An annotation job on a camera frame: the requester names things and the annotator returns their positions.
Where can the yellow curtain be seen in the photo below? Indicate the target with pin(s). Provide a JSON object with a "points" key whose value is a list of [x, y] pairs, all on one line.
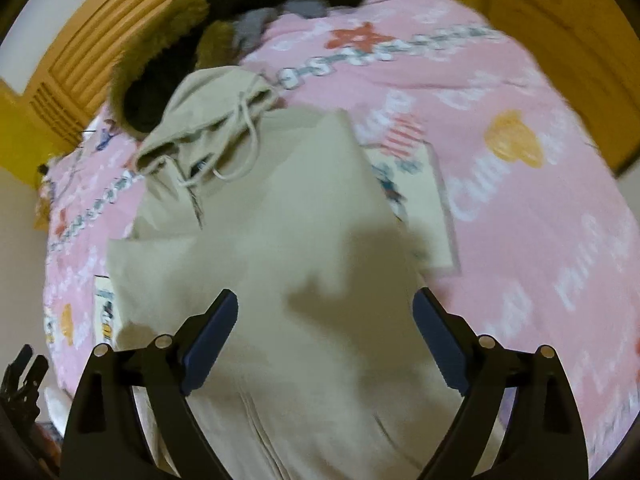
{"points": [[25, 140]]}

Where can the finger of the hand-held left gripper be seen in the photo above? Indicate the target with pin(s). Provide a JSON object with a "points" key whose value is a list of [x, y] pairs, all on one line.
{"points": [[27, 372]]}

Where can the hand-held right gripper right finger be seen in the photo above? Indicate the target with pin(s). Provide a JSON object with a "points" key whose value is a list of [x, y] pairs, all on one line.
{"points": [[440, 342]]}

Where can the beige zip hoodie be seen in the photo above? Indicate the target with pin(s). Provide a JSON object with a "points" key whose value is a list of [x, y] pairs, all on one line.
{"points": [[300, 260]]}

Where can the wooden bed headboard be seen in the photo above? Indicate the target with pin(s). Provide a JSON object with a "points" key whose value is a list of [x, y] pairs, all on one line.
{"points": [[90, 50]]}

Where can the grey cloth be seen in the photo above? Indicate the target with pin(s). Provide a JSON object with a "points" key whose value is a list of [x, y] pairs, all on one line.
{"points": [[252, 25]]}

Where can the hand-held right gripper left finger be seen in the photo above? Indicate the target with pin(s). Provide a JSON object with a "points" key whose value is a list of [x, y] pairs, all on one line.
{"points": [[210, 342]]}

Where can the pink printed bed sheet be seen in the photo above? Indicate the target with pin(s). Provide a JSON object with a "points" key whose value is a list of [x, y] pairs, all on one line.
{"points": [[500, 210]]}

